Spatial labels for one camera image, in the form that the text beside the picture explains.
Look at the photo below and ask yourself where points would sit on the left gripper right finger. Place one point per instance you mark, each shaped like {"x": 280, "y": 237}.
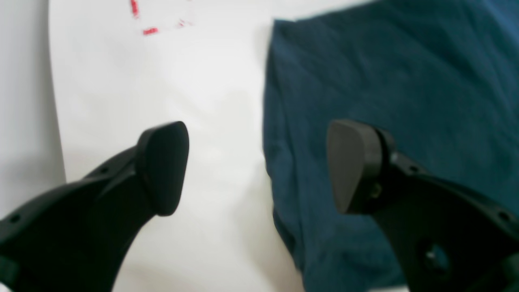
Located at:
{"x": 446, "y": 237}

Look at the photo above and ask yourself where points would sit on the dark navy T-shirt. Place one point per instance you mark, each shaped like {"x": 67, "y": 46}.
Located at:
{"x": 390, "y": 134}

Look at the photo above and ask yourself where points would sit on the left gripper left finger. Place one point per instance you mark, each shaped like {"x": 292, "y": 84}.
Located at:
{"x": 74, "y": 238}

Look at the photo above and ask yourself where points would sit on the red tape rectangle marking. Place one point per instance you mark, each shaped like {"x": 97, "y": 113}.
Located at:
{"x": 152, "y": 17}

